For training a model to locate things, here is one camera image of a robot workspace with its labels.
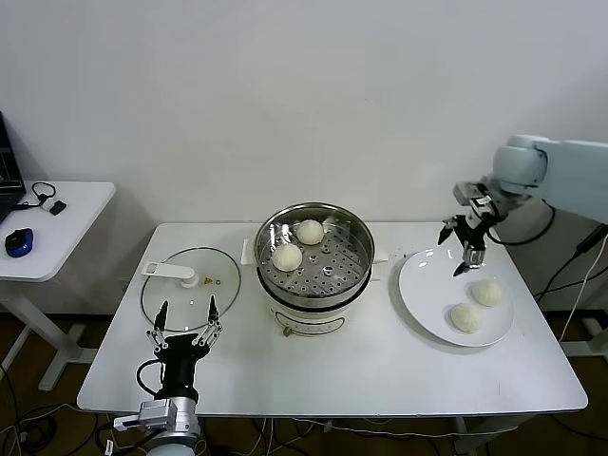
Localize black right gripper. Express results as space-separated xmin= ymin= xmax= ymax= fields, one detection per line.
xmin=437 ymin=210 xmax=494 ymax=278

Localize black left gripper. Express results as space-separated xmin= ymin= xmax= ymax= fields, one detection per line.
xmin=144 ymin=294 xmax=223 ymax=399

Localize white steamed baozi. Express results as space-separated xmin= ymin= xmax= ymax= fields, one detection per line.
xmin=295 ymin=218 xmax=327 ymax=246
xmin=469 ymin=278 xmax=505 ymax=309
xmin=449 ymin=302 xmax=485 ymax=334
xmin=272 ymin=242 xmax=304 ymax=273

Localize stainless steel steamer basket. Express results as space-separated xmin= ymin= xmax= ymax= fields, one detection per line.
xmin=255 ymin=202 xmax=375 ymax=306

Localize round white plate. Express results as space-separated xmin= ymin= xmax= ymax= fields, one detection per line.
xmin=397 ymin=248 xmax=516 ymax=349

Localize white electric cooker base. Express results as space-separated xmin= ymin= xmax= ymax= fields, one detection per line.
xmin=239 ymin=216 xmax=391 ymax=339

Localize small white side table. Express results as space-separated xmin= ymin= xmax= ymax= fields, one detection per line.
xmin=0 ymin=180 xmax=118 ymax=393

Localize white furniture foot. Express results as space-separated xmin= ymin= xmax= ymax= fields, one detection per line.
xmin=560 ymin=316 xmax=608 ymax=359

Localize blue computer mouse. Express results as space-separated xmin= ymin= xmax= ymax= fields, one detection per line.
xmin=4 ymin=227 xmax=36 ymax=258

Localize black laptop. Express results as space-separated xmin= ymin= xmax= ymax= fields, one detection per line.
xmin=0 ymin=111 xmax=28 ymax=224

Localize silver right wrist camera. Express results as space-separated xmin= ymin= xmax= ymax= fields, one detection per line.
xmin=451 ymin=179 xmax=495 ymax=210

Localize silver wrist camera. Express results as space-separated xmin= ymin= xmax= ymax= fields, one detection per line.
xmin=451 ymin=179 xmax=495 ymax=210
xmin=112 ymin=398 xmax=173 ymax=432

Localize glass lid with white handle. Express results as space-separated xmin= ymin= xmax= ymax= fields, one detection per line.
xmin=141 ymin=245 xmax=242 ymax=333

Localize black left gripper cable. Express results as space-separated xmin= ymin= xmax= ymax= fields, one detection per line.
xmin=136 ymin=358 xmax=166 ymax=399

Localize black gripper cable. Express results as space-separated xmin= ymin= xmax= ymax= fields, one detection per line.
xmin=136 ymin=358 xmax=166 ymax=399
xmin=486 ymin=203 xmax=558 ymax=247

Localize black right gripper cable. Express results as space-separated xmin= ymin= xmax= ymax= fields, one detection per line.
xmin=486 ymin=203 xmax=558 ymax=247

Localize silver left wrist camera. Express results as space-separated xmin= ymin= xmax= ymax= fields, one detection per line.
xmin=112 ymin=398 xmax=173 ymax=432

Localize black cable with plug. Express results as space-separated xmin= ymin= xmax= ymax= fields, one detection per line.
xmin=532 ymin=224 xmax=608 ymax=303

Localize thin white cable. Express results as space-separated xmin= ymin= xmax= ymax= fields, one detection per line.
xmin=559 ymin=235 xmax=608 ymax=345

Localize tangled floor cables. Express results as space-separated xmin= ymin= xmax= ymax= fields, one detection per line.
xmin=0 ymin=363 xmax=115 ymax=456
xmin=199 ymin=417 xmax=452 ymax=456

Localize black cord with white dongle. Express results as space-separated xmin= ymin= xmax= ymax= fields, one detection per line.
xmin=16 ymin=181 xmax=59 ymax=212

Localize white table leg frame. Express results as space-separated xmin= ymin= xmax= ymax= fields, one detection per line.
xmin=452 ymin=416 xmax=526 ymax=456

